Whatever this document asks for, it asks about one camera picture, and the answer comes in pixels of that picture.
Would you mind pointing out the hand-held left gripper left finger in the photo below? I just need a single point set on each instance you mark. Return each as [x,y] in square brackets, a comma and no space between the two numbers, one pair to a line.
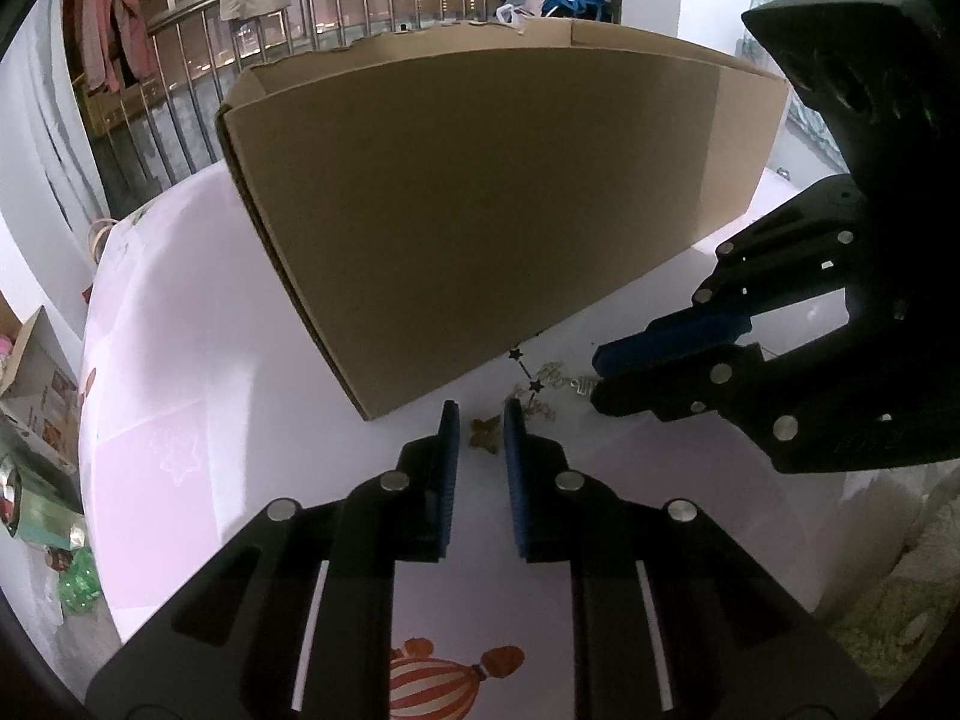
[448,487]

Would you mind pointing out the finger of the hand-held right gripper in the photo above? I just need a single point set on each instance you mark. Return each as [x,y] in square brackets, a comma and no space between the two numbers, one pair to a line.
[675,390]
[675,337]

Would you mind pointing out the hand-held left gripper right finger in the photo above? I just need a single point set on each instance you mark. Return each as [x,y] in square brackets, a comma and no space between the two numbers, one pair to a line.
[516,487]

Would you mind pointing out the gold butterfly brooch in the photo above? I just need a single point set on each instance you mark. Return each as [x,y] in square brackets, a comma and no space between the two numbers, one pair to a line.
[484,435]

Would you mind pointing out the silver hair clip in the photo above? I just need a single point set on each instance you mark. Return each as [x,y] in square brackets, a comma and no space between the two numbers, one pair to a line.
[555,373]

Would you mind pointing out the brown cardboard box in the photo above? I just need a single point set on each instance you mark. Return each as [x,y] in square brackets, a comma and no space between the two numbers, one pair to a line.
[487,202]

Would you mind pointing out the white ribbed fabric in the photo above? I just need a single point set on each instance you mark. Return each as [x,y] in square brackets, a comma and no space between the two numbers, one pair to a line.
[870,525]

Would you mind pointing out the pale green fluffy blanket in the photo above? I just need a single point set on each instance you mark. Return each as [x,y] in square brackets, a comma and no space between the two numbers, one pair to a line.
[907,615]

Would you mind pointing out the blue stroller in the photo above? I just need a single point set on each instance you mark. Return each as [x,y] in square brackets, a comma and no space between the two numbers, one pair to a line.
[562,1]

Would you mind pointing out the green plastic bottle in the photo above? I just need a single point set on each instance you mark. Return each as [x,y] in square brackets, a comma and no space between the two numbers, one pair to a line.
[79,581]

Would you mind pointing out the red can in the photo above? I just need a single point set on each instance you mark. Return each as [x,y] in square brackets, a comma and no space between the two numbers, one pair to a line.
[58,559]

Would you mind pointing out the silver green trash bin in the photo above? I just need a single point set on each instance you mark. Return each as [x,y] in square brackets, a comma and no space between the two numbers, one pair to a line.
[41,510]

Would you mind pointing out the printed open cardboard box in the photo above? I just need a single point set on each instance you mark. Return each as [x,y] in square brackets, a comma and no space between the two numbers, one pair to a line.
[45,397]

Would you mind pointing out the red gift bag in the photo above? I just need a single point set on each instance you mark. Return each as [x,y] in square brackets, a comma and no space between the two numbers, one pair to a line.
[96,229]

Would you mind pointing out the metal balcony railing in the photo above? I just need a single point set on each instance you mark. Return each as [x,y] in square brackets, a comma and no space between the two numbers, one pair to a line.
[195,22]

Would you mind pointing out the hanging red pink garments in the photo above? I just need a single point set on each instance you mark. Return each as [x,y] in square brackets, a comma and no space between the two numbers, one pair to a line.
[112,15]

